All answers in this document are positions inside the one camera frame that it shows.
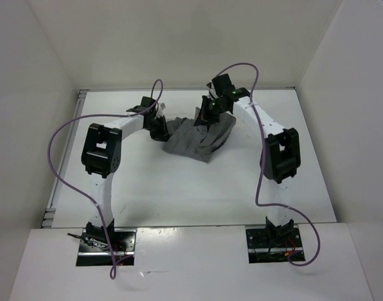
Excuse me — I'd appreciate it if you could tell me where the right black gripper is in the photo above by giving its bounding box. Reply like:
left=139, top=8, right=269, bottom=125
left=194, top=95, right=228, bottom=127

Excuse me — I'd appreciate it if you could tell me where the grey pleated skirt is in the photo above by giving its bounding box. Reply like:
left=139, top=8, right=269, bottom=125
left=162, top=107, right=236, bottom=163

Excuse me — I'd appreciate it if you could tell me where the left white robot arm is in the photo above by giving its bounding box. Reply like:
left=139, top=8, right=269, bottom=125
left=81, top=97, right=169, bottom=251

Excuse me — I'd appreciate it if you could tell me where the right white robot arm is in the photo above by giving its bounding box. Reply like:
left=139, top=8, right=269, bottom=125
left=194, top=73, right=301, bottom=246

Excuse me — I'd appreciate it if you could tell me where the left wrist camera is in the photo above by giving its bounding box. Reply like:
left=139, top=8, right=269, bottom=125
left=155, top=103, right=165, bottom=118

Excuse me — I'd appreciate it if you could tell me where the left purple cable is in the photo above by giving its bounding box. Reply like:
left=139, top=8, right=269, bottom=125
left=46, top=78, right=164, bottom=280

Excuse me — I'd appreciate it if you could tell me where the aluminium table edge rail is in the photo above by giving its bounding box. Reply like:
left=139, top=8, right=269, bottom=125
left=40, top=89, right=89, bottom=229

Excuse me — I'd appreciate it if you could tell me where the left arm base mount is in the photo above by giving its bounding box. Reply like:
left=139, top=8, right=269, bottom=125
left=67, top=228, right=137, bottom=267

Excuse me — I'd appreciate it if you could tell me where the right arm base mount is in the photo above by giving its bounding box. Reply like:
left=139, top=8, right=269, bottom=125
left=245, top=218, right=305, bottom=264

